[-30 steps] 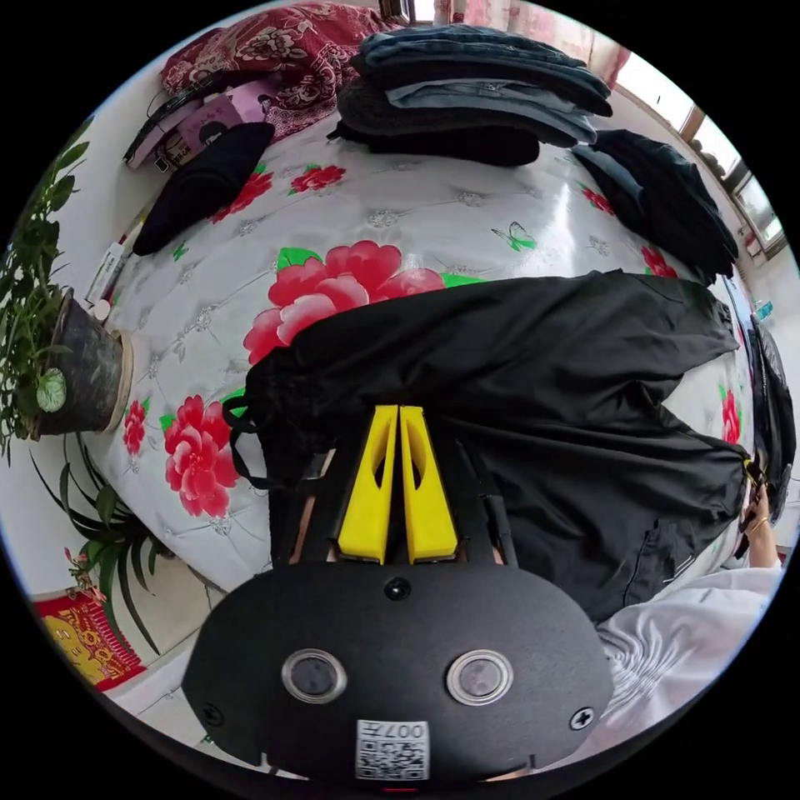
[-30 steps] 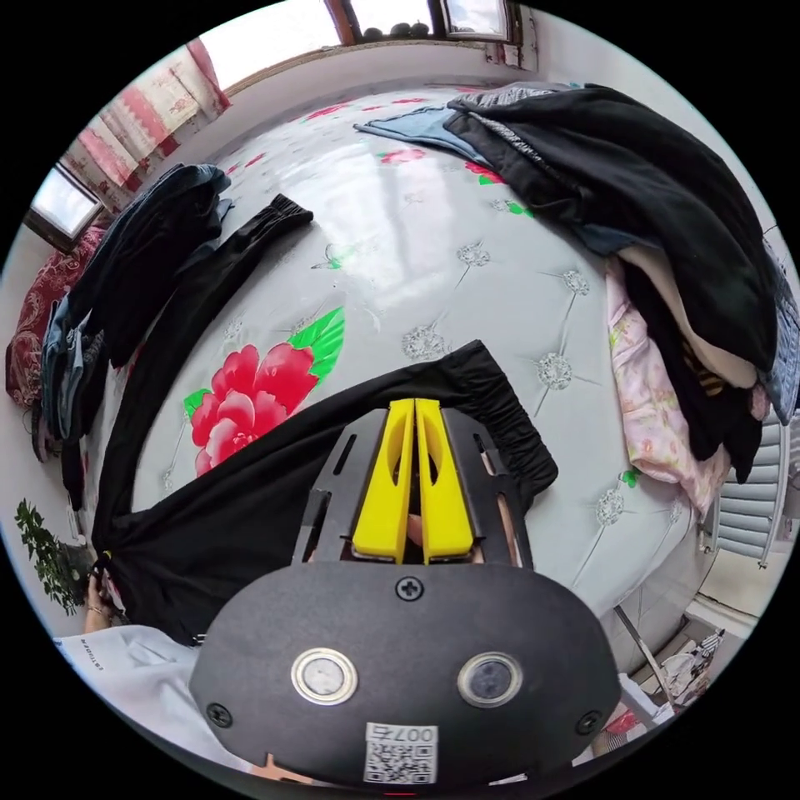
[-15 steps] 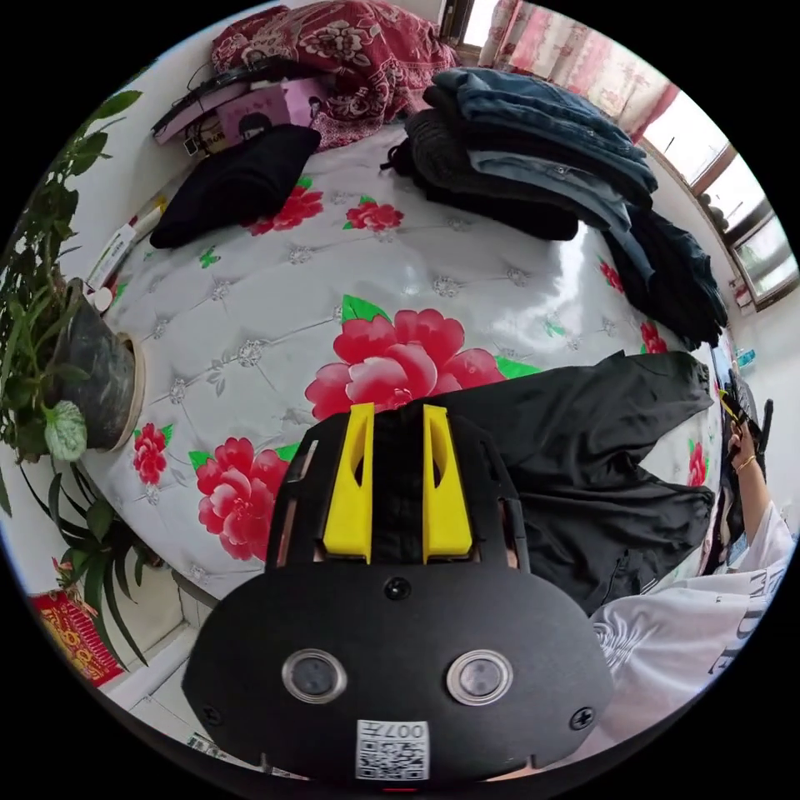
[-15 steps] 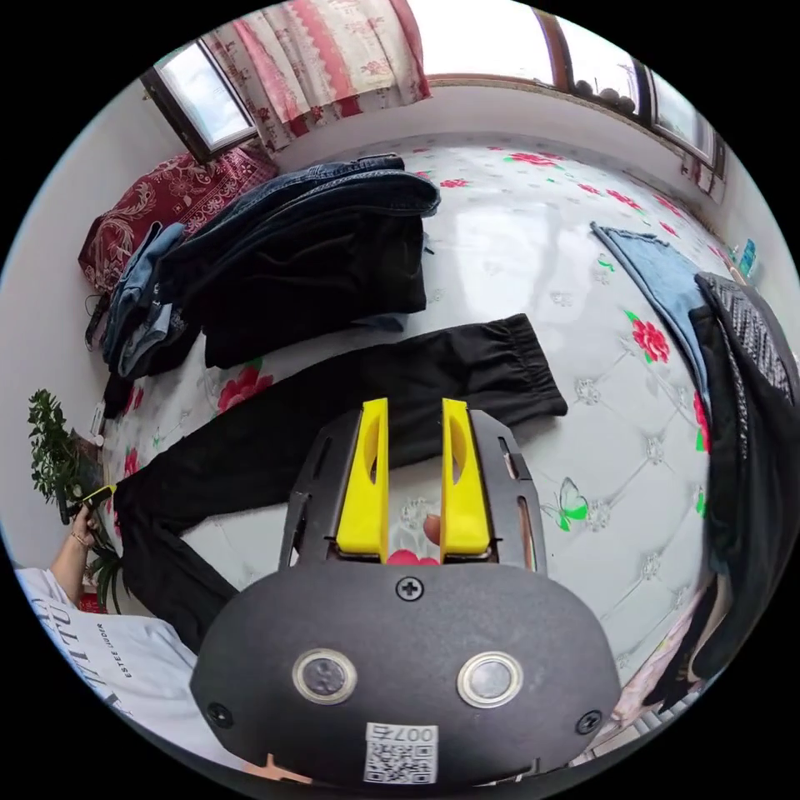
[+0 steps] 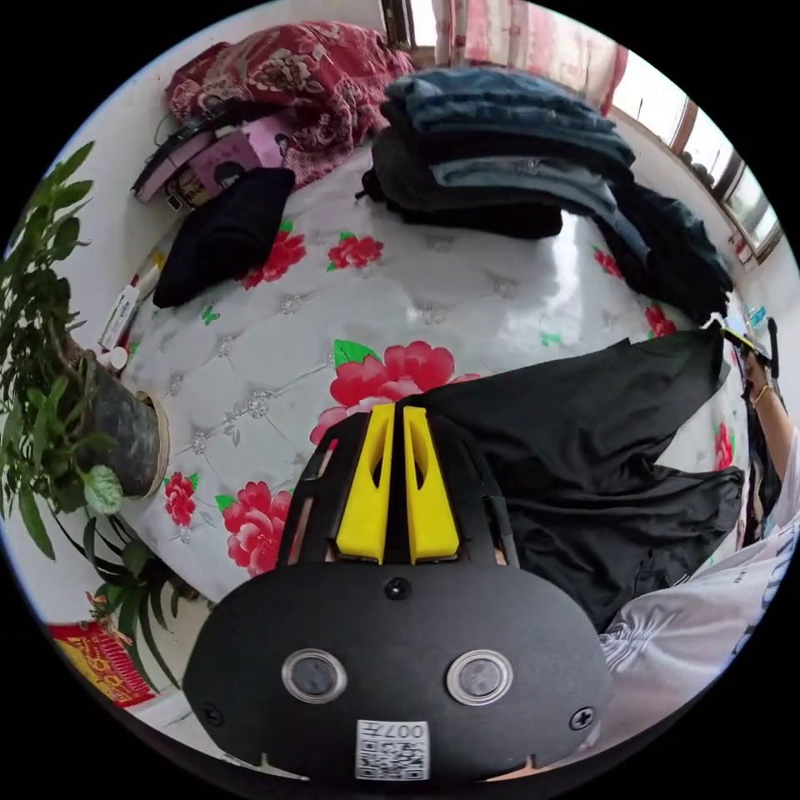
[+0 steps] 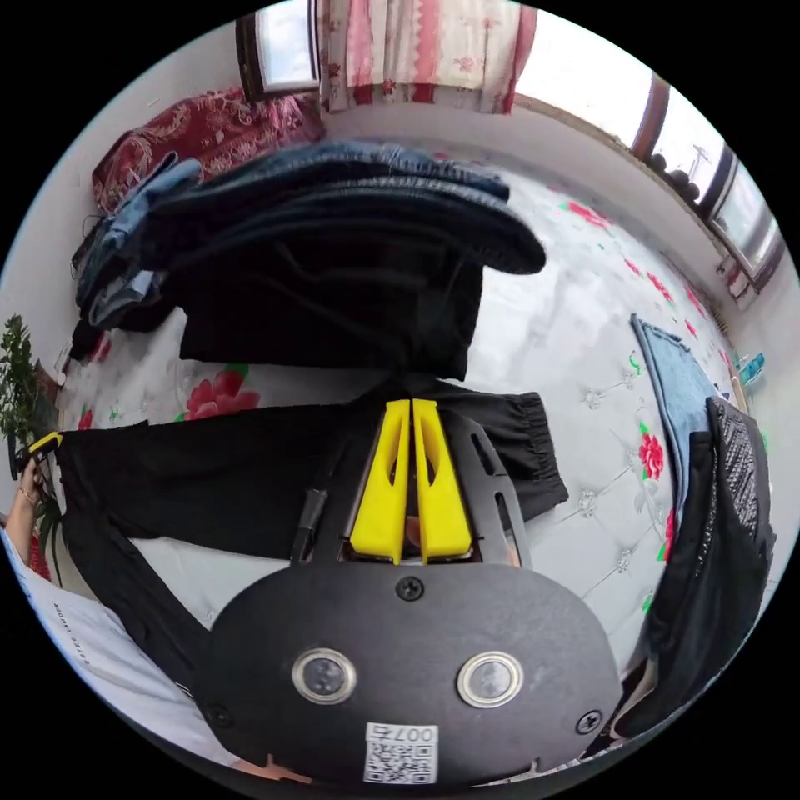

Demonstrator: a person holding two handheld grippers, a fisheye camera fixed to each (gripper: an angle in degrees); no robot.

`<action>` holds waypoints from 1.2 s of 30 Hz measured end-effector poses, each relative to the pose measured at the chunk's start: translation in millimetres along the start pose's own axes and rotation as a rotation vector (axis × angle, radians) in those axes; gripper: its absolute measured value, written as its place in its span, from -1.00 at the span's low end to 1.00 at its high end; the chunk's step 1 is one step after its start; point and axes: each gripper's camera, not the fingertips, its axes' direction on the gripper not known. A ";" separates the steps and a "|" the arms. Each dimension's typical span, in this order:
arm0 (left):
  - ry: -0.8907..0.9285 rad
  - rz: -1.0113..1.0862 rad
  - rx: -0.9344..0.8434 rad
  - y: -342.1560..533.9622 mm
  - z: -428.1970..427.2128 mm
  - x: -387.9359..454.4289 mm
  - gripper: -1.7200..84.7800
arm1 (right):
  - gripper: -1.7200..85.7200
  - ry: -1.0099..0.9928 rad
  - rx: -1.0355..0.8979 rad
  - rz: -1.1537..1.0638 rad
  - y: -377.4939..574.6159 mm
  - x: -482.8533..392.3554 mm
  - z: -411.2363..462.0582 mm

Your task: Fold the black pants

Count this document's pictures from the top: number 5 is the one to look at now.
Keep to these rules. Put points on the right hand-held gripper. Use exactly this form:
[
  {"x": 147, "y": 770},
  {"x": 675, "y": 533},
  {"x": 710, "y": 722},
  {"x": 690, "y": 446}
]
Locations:
[{"x": 755, "y": 355}]

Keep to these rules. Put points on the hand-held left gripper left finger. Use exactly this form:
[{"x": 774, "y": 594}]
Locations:
[{"x": 365, "y": 500}]

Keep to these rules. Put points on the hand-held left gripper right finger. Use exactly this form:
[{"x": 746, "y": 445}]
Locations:
[{"x": 431, "y": 506}]

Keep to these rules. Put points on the black pants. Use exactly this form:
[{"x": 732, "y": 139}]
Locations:
[{"x": 581, "y": 437}]

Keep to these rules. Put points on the person's right forearm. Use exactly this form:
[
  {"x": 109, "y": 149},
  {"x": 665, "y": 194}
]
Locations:
[{"x": 775, "y": 431}]

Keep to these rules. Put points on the person's right hand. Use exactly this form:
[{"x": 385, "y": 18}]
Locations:
[{"x": 756, "y": 378}]

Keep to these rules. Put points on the window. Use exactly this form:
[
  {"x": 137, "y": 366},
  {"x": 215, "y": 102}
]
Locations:
[{"x": 719, "y": 150}]

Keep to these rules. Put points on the bed with flowered white quilt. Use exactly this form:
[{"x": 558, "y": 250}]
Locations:
[{"x": 387, "y": 294}]

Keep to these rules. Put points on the small long-leaved plant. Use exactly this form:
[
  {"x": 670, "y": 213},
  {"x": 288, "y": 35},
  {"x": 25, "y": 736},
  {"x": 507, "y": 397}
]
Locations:
[{"x": 134, "y": 587}]

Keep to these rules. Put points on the person's body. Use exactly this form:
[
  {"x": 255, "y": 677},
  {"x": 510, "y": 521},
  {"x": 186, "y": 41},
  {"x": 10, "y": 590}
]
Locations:
[{"x": 687, "y": 625}]

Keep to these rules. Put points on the pile of clothes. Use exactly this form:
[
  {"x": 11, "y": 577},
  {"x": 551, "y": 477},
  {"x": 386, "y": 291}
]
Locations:
[{"x": 500, "y": 156}]

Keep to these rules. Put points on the folded black garment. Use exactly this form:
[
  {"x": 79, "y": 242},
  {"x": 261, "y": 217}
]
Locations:
[{"x": 219, "y": 240}]

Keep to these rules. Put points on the small white box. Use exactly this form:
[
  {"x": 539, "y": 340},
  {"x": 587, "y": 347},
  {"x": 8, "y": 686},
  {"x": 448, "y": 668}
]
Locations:
[{"x": 120, "y": 315}]

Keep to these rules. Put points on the red and yellow carton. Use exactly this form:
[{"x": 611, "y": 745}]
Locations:
[{"x": 103, "y": 662}]

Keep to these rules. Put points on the pink curtain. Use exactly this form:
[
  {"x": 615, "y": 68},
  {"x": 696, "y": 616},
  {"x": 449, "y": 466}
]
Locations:
[{"x": 537, "y": 44}]

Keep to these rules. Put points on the large potted plant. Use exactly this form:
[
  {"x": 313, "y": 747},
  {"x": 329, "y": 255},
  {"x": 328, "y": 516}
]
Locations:
[{"x": 44, "y": 350}]

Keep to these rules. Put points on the pink printed bag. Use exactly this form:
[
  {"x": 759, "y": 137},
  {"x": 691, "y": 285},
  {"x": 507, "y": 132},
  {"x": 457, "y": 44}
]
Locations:
[{"x": 219, "y": 159}]

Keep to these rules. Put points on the red flowered blanket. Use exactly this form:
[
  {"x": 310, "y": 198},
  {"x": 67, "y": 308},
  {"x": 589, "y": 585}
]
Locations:
[{"x": 300, "y": 75}]

